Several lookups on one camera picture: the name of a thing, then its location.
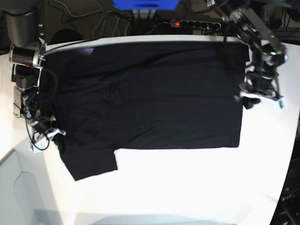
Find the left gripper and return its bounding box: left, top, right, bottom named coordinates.
left=234, top=70, right=283, bottom=110

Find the black power strip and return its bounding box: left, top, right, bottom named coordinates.
left=162, top=20, right=222, bottom=30

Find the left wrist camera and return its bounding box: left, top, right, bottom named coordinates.
left=276, top=97, right=287, bottom=109

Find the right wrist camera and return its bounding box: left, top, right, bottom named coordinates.
left=28, top=143, right=41, bottom=154

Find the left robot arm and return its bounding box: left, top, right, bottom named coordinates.
left=206, top=0, right=287, bottom=109

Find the black T-shirt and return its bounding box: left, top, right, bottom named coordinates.
left=45, top=42, right=249, bottom=180

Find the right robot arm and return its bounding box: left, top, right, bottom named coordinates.
left=0, top=0, right=66, bottom=151

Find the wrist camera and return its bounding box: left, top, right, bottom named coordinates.
left=276, top=97, right=287, bottom=109
left=28, top=143, right=41, bottom=154

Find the blue plastic box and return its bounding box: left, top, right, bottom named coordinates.
left=112, top=0, right=180, bottom=10

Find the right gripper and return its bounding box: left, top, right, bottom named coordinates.
left=28, top=115, right=66, bottom=147

